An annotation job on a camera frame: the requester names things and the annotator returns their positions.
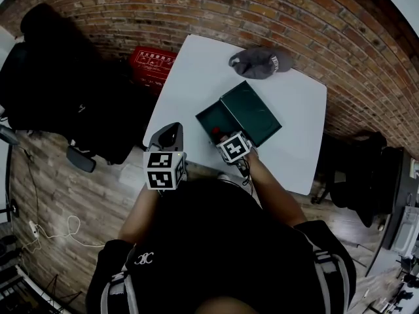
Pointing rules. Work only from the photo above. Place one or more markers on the red-capped bottle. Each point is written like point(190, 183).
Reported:
point(215, 130)

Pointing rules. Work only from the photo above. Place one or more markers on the person's right forearm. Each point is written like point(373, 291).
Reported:
point(275, 195)

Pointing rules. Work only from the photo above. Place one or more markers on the white power strip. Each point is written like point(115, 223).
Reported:
point(33, 228)

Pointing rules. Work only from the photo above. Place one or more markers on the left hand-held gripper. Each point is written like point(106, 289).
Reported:
point(160, 172)

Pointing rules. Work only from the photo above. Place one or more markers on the dark green box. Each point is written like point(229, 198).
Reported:
point(252, 113)

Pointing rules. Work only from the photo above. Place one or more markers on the person's black shirt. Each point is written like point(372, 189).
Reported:
point(222, 257)

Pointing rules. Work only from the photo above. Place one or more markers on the large black office chair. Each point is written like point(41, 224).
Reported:
point(46, 77)

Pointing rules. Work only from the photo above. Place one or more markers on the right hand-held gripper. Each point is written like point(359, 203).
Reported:
point(234, 149)

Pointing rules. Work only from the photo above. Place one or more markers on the black mesh office chair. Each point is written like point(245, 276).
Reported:
point(111, 123)

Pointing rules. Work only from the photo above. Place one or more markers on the person's left forearm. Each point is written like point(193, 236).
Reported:
point(139, 218)

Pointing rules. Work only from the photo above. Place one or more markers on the black tripod stand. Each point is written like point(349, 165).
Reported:
point(19, 293)

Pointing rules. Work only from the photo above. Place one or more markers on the grey baseball cap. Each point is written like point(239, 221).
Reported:
point(258, 64)

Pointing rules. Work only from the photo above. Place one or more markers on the dark grey desk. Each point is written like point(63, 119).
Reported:
point(397, 188)

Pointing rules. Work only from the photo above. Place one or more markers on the red plastic crate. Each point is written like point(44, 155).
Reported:
point(150, 67)

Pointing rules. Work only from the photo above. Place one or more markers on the black chair with hung jacket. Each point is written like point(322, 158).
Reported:
point(360, 182)

